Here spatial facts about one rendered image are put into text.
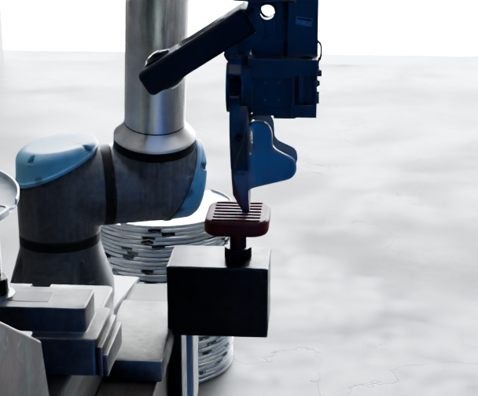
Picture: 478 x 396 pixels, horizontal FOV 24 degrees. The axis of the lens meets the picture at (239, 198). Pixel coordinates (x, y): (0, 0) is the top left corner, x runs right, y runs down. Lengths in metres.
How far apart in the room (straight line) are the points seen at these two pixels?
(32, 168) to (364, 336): 1.24
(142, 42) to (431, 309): 1.46
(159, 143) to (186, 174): 0.07
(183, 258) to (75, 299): 0.24
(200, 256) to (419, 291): 1.85
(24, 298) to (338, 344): 1.77
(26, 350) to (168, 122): 1.03
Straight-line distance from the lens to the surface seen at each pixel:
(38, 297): 0.88
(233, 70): 1.01
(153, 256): 2.29
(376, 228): 3.36
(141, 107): 1.56
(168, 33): 1.52
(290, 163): 1.04
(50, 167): 1.57
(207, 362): 2.41
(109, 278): 1.66
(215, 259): 1.08
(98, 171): 1.59
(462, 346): 2.62
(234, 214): 1.06
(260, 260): 1.08
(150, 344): 1.06
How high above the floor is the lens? 1.09
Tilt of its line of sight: 18 degrees down
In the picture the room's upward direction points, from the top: straight up
